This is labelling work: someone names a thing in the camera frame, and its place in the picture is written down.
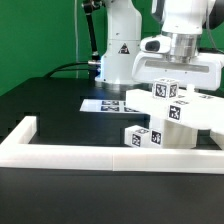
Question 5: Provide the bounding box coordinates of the white chair back part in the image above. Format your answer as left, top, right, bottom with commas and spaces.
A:
126, 86, 224, 135

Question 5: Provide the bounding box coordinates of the black cable on table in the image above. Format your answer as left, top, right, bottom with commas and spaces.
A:
43, 61, 90, 79

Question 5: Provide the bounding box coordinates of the white U-shaped fence frame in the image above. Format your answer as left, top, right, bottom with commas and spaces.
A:
0, 116, 224, 174

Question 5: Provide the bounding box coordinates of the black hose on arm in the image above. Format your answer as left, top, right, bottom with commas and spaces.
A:
81, 0, 102, 68

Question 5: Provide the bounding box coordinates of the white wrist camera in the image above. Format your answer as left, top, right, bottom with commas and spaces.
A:
140, 35, 171, 53

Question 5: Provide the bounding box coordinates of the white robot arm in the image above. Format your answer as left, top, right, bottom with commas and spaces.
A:
95, 0, 224, 90

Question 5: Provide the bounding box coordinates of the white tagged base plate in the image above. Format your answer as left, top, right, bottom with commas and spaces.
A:
80, 99, 138, 113

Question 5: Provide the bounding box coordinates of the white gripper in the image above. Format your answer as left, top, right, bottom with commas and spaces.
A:
132, 52, 224, 90

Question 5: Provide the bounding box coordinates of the white chair seat part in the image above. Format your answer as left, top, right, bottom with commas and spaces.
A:
148, 116, 200, 150

